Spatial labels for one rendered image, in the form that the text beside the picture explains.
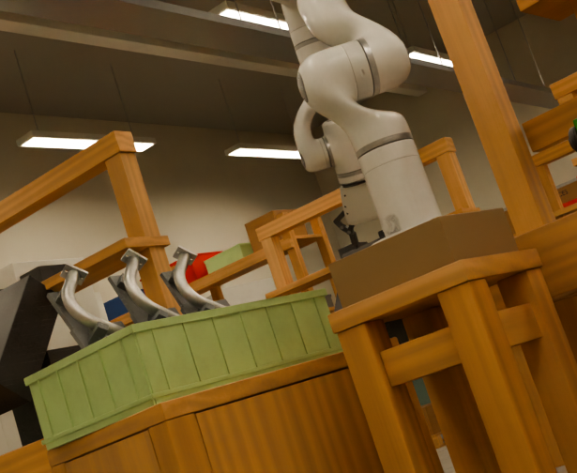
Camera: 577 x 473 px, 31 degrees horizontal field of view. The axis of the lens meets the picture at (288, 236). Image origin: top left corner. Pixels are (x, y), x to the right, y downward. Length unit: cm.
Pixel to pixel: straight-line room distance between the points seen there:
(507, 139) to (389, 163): 96
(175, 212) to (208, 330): 988
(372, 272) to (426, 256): 12
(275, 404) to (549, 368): 56
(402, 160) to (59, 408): 92
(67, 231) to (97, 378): 859
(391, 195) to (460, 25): 111
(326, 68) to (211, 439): 77
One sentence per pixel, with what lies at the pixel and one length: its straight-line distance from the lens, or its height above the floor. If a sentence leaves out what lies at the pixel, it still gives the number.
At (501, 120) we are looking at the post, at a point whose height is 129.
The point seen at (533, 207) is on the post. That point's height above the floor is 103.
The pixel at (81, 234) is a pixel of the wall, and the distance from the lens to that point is 1087.
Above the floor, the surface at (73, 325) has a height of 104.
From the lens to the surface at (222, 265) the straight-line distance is 805.
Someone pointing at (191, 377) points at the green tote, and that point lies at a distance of 214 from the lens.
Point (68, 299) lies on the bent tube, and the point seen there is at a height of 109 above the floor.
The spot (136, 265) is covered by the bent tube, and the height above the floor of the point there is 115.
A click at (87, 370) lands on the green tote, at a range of 222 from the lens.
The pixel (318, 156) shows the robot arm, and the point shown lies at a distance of 246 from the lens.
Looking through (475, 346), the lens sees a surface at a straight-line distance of 185.
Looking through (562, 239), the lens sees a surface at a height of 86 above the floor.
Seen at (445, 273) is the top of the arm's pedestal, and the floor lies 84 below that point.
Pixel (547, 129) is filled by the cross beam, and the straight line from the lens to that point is 300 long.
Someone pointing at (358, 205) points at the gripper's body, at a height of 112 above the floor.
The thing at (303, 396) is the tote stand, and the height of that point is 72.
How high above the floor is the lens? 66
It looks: 10 degrees up
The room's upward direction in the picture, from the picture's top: 19 degrees counter-clockwise
